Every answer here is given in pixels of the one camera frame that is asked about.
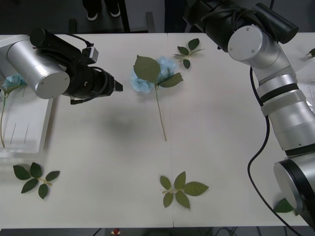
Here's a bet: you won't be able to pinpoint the shallow white box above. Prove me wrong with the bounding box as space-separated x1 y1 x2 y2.
0 46 55 160

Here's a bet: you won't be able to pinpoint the person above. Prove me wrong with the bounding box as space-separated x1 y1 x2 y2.
82 0 123 22

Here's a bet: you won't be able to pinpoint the pale grey left wrist camera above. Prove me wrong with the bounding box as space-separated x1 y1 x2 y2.
82 46 99 64

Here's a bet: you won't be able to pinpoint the loose twig five green leaves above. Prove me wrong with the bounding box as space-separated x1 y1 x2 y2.
12 161 61 200
159 171 210 210

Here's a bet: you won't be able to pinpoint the small loose green leaf twig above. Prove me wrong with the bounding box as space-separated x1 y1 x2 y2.
172 38 205 70

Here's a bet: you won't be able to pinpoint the pale blue flower tan stem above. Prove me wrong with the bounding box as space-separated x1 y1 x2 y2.
129 54 185 143
0 75 28 148

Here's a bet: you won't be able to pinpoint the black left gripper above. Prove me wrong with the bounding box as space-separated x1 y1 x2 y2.
103 70 124 97

